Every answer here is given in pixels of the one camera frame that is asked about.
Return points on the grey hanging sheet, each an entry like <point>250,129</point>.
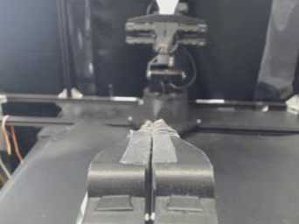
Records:
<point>278,43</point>

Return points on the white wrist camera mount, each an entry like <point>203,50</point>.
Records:
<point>167,5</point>

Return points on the white frame bracket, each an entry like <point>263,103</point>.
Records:
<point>294,104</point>
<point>70,94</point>

